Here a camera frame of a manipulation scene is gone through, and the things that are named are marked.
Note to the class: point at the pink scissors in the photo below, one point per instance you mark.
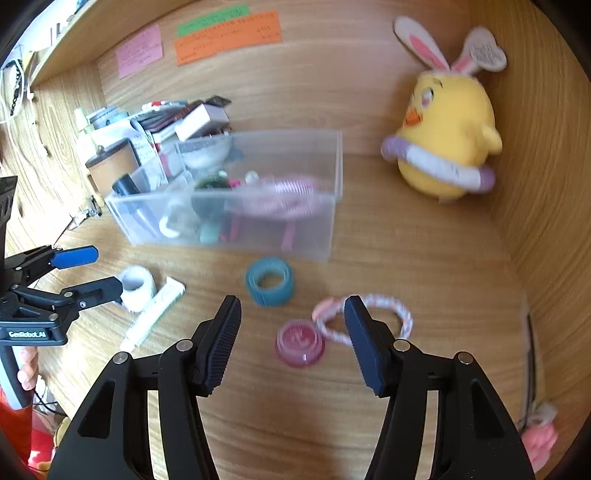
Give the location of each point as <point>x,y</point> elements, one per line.
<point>231,228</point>

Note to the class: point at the green paper note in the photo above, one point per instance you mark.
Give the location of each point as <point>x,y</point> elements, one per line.
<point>212,21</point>

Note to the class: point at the red white marker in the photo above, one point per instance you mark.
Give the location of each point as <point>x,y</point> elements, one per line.
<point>157,104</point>

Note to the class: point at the pink paper note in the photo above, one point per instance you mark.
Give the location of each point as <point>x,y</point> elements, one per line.
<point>138,50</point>

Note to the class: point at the person's left hand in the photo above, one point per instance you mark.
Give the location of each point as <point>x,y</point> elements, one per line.
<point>27,369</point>

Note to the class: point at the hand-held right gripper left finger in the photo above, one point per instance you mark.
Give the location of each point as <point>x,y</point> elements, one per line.
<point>224,344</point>

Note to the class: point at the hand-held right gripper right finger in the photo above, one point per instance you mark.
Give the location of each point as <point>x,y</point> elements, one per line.
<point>364,346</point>

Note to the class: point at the white tape roll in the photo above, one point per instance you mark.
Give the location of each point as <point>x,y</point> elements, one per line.
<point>136,286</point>

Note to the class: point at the wooden shelf board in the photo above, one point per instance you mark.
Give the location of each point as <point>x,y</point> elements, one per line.
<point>69,41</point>

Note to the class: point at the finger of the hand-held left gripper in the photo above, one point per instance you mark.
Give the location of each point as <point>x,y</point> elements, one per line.
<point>92,288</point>
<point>74,256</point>

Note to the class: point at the white ointment tube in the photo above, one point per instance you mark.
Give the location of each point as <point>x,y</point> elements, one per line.
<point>152,314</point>

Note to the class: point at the clear plastic storage bin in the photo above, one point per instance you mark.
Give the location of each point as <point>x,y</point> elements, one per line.
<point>314,240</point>

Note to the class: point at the pink mesh pouch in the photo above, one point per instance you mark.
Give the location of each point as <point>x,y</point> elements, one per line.
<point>286,194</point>

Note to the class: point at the teal tape roll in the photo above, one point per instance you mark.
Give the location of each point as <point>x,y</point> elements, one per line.
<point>270,295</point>

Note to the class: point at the pink paw toy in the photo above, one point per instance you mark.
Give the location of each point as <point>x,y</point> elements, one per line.
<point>540,438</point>

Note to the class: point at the green glass jar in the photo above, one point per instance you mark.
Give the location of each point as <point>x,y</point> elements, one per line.
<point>210,196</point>

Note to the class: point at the brown lidded ceramic mug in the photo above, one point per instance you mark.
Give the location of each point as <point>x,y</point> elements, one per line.
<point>115,168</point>

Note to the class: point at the mint and white tube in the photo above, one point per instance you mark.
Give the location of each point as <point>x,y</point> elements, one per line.
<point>208,233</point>

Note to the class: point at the red clothing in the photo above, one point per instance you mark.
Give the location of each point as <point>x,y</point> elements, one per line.
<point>14,420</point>

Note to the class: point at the orange paper note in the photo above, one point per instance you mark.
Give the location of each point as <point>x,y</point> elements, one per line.
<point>228,37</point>

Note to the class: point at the pink round jar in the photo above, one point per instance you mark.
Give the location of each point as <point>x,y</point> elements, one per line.
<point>300,345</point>

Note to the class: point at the white ceramic bowl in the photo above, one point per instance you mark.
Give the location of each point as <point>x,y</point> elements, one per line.
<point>203,154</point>

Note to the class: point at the yellow chick plush toy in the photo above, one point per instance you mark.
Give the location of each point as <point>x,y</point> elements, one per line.
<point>448,124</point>

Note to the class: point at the stack of papers and booklets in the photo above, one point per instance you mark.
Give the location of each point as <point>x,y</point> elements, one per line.
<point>157,124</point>

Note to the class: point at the white cardboard box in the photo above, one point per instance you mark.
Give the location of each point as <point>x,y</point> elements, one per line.
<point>201,121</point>

